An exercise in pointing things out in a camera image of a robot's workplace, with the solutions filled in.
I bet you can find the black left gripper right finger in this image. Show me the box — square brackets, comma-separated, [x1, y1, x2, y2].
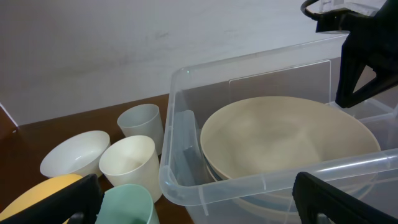
[292, 172, 397, 224]

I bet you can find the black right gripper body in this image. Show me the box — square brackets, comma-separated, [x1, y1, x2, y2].
[316, 0, 397, 67]

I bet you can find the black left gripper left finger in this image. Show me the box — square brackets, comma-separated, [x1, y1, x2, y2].
[1, 174, 104, 224]

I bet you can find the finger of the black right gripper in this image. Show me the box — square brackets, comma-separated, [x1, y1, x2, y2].
[335, 58, 397, 108]

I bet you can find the dark blue bowl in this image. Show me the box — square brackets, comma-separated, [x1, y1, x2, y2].
[203, 155, 379, 214]

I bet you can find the small yellow bowl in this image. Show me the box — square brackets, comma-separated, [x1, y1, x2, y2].
[1, 174, 83, 221]

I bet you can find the mint green plastic cup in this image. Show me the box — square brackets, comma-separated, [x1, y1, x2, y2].
[95, 184, 160, 224]

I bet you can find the small white bowl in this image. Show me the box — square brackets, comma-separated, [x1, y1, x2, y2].
[40, 130, 111, 178]

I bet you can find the cream plastic cup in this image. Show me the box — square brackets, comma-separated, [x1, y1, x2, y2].
[99, 135, 162, 202]

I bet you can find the cream white bowl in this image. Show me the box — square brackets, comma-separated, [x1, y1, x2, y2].
[200, 96, 381, 179]

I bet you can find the grey plastic cup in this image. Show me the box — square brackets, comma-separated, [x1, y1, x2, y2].
[117, 104, 164, 156]

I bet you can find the clear plastic storage container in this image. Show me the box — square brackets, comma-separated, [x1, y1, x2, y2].
[159, 36, 397, 223]

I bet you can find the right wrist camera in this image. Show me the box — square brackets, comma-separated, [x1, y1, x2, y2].
[320, 0, 386, 16]

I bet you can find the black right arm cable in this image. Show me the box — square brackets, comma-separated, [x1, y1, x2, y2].
[300, 0, 321, 21]

